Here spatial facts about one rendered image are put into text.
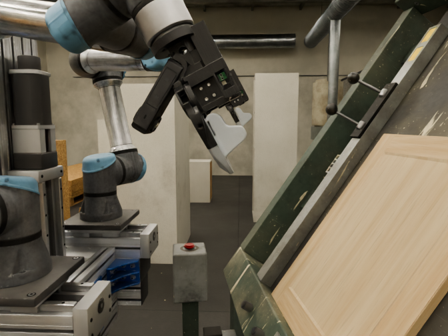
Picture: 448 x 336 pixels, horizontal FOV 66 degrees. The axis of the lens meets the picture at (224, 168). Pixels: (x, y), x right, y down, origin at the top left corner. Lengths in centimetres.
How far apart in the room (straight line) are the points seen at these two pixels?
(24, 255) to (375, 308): 73
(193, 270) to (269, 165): 363
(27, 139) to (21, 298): 47
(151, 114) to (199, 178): 554
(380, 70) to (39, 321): 131
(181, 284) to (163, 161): 217
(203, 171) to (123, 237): 476
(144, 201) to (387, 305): 291
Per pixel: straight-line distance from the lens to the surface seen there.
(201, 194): 607
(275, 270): 111
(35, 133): 110
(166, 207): 341
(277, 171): 481
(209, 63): 50
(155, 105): 50
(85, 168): 131
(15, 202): 85
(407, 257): 77
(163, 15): 50
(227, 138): 49
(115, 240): 131
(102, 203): 130
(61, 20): 58
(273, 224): 132
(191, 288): 129
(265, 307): 100
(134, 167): 139
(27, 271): 89
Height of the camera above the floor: 138
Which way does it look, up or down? 7 degrees down
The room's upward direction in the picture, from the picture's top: straight up
